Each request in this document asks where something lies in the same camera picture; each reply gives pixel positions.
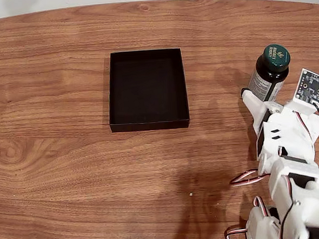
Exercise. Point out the green-capped dark pill bottle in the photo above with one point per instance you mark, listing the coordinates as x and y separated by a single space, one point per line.
270 69

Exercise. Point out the black open box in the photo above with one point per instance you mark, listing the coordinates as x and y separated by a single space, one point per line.
147 90

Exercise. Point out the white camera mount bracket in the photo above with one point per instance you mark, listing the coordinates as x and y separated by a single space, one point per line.
300 106

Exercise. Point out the gripper camera circuit board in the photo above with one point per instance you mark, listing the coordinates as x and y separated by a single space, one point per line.
310 87

